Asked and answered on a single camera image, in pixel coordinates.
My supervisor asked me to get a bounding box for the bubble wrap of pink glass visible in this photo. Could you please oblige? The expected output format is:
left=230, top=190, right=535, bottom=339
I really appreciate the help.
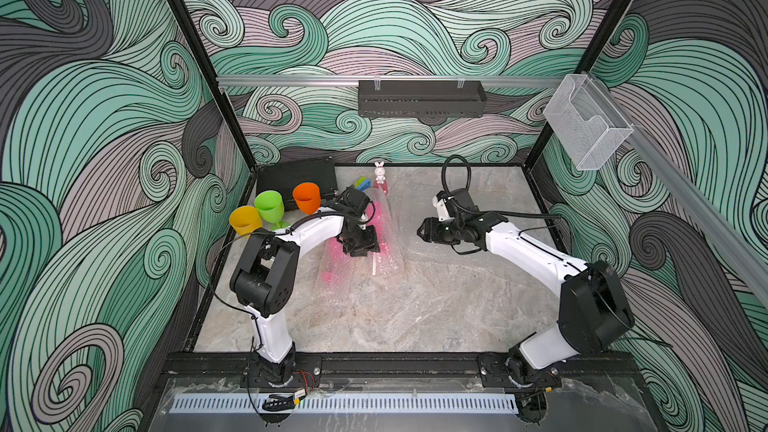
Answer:
left=315, top=238, right=366, bottom=295

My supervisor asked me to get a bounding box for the black hard case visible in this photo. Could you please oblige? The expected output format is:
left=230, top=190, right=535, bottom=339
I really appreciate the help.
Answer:
left=255, top=156, right=339, bottom=211

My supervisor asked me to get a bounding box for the magenta wine glass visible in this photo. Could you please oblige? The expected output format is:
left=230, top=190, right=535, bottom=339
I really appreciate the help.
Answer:
left=370, top=211, right=392, bottom=256

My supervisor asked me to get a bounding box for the green plastic wine glass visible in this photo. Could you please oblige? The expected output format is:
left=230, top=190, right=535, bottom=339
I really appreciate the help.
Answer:
left=254, top=190, right=289, bottom=230

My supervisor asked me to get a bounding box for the pink wine glass left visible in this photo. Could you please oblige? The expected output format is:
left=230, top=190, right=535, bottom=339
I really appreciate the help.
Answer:
left=319, top=240, right=347, bottom=286

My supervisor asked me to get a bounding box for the green blue toy block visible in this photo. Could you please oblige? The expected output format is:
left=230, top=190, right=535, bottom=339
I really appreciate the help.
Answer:
left=354, top=177, right=371, bottom=191

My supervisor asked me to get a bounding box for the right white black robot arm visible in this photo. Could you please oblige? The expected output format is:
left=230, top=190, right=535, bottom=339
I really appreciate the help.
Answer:
left=417, top=175, right=635, bottom=388

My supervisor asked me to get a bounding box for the yellow wine glass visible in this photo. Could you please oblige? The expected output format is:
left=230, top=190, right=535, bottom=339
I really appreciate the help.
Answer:
left=229, top=206, right=262, bottom=236

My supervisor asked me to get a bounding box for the black perforated wall tray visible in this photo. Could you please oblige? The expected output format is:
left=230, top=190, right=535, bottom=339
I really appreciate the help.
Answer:
left=357, top=79, right=488, bottom=119

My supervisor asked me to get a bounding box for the bubble wrap of magenta glass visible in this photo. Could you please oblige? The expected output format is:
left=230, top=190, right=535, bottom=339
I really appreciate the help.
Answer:
left=365, top=188, right=405, bottom=277

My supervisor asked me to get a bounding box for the white slotted cable duct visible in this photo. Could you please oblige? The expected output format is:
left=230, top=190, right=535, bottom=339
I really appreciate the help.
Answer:
left=169, top=392, right=518, bottom=415

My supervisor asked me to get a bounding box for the orange plastic wine glass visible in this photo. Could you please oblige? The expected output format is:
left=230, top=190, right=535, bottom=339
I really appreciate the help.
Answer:
left=292, top=182, right=322, bottom=215

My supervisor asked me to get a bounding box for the black front mounting rail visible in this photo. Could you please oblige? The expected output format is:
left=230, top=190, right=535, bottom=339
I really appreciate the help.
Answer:
left=161, top=350, right=637, bottom=380

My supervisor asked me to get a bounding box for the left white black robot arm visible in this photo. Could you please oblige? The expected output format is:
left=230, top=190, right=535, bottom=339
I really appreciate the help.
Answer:
left=230, top=186, right=380, bottom=385

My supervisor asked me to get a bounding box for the aluminium back wall rail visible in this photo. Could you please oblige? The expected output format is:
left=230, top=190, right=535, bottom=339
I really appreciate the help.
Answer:
left=216, top=74, right=565, bottom=89

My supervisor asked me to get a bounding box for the aluminium right wall rail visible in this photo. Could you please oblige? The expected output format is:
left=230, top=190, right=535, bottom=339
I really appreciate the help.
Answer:
left=595, top=76, right=767, bottom=303

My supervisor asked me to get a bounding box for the aluminium wall rail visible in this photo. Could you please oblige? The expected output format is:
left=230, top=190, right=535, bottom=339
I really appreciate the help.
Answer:
left=595, top=76, right=767, bottom=303
left=216, top=74, right=565, bottom=89

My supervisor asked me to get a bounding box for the bubble wrap of yellow glass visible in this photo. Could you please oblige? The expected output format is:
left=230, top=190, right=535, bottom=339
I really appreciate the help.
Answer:
left=398, top=215, right=537, bottom=285

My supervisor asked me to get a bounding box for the small bunny figurine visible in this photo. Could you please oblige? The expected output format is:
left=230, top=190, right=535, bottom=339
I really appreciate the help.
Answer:
left=374, top=160, right=386, bottom=189

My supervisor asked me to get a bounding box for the clear plastic wall bin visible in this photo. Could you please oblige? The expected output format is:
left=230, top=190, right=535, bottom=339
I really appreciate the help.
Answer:
left=544, top=73, right=634, bottom=171

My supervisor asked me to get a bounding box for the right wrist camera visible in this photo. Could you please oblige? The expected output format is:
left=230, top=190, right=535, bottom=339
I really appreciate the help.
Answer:
left=432, top=188, right=479, bottom=222

